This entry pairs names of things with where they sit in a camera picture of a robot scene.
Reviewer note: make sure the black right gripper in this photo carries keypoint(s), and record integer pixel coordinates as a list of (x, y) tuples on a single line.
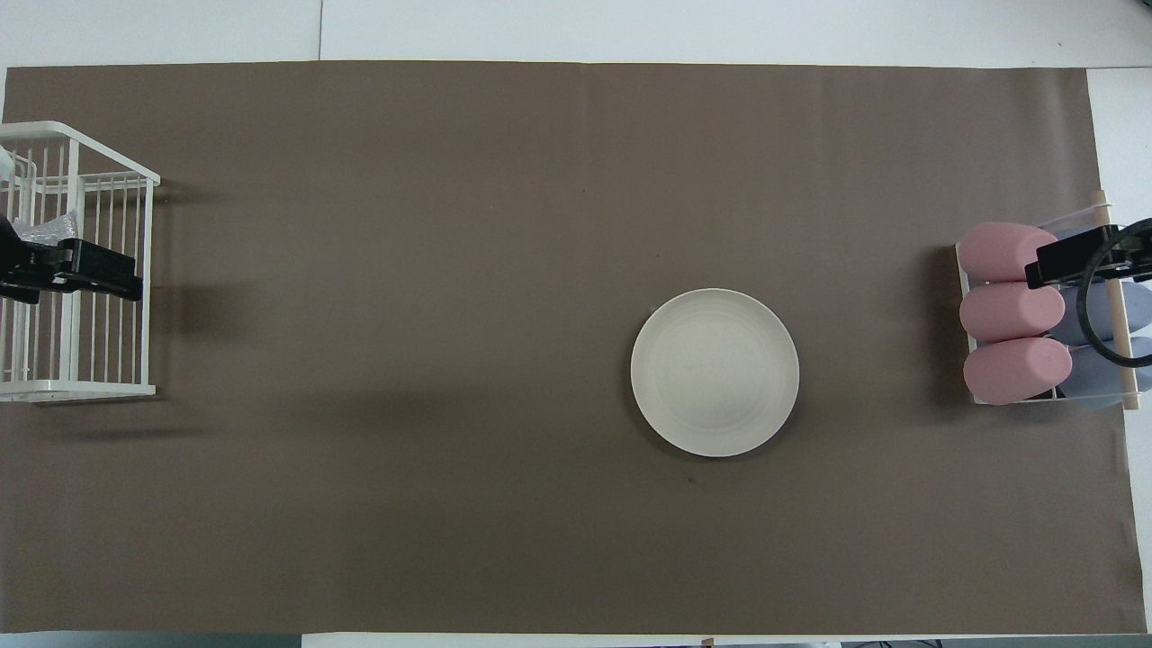
[(1071, 261)]

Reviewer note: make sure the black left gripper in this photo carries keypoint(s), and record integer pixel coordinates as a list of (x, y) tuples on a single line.
[(90, 265)]

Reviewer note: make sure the silver mesh sponge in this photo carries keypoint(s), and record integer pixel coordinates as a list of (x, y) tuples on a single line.
[(49, 229)]

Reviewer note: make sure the cream round plate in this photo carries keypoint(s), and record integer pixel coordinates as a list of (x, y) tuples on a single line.
[(715, 373)]

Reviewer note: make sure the blue plastic cup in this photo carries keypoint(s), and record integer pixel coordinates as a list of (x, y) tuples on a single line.
[(1102, 319), (1075, 232), (1084, 382)]

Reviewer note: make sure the pink plastic cup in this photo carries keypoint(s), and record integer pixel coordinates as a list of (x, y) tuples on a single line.
[(990, 252), (1015, 371), (1003, 312)]

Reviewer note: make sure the wooden cup holder rack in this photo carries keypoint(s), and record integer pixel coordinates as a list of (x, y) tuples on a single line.
[(1119, 342)]

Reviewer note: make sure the brown table mat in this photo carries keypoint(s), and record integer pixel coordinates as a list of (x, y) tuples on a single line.
[(450, 225)]

